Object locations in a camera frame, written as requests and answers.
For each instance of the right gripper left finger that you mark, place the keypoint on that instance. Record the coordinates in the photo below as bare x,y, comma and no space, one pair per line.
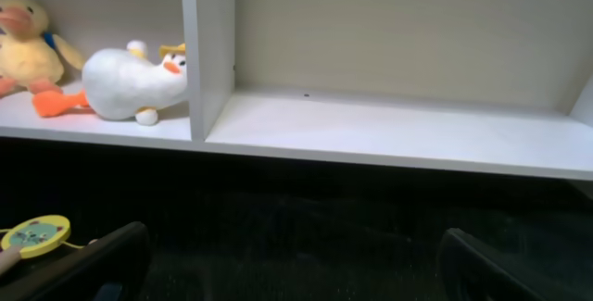
88,264

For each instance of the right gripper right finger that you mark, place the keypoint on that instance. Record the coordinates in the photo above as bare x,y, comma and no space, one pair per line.
482,273

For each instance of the yellow rattle drum toy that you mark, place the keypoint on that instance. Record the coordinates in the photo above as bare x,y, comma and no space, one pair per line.
32,238

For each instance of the white plush goose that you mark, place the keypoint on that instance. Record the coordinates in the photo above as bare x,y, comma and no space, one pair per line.
125,83

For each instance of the white shelf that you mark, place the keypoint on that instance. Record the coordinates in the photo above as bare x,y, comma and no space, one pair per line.
370,83

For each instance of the yellow plush duck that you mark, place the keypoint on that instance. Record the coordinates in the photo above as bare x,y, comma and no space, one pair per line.
28,41

